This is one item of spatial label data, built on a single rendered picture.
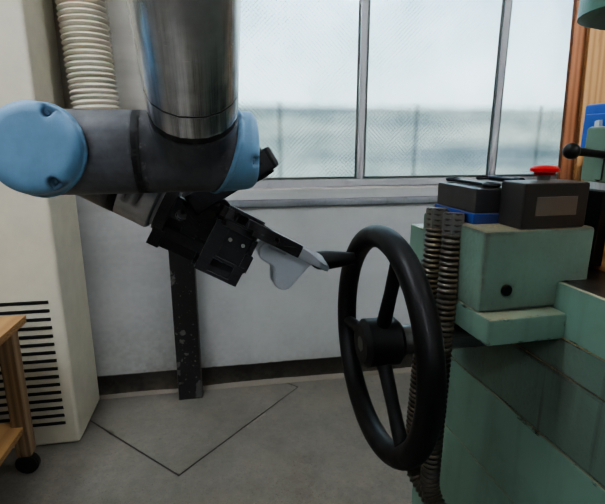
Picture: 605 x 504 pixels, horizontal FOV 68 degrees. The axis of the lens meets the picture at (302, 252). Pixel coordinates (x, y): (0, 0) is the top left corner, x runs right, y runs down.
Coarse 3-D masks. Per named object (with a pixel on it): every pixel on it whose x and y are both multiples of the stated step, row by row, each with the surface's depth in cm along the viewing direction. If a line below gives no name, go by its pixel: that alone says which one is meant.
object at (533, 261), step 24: (480, 240) 48; (504, 240) 47; (528, 240) 48; (552, 240) 49; (576, 240) 49; (480, 264) 48; (504, 264) 48; (528, 264) 49; (552, 264) 49; (576, 264) 50; (480, 288) 48; (504, 288) 48; (528, 288) 49; (552, 288) 50
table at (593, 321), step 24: (576, 288) 48; (600, 288) 48; (456, 312) 53; (480, 312) 49; (504, 312) 49; (528, 312) 49; (552, 312) 49; (576, 312) 48; (600, 312) 45; (480, 336) 49; (504, 336) 48; (528, 336) 48; (552, 336) 49; (576, 336) 48; (600, 336) 45
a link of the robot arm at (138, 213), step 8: (120, 200) 48; (128, 200) 48; (136, 200) 48; (144, 200) 48; (152, 200) 48; (160, 200) 49; (120, 208) 49; (128, 208) 49; (136, 208) 49; (144, 208) 49; (152, 208) 49; (128, 216) 50; (136, 216) 49; (144, 216) 49; (152, 216) 50; (144, 224) 50
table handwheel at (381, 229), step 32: (416, 256) 47; (352, 288) 66; (416, 288) 44; (352, 320) 65; (384, 320) 53; (416, 320) 43; (352, 352) 67; (384, 352) 53; (416, 352) 43; (352, 384) 65; (384, 384) 53; (416, 384) 43; (416, 416) 44; (384, 448) 53; (416, 448) 45
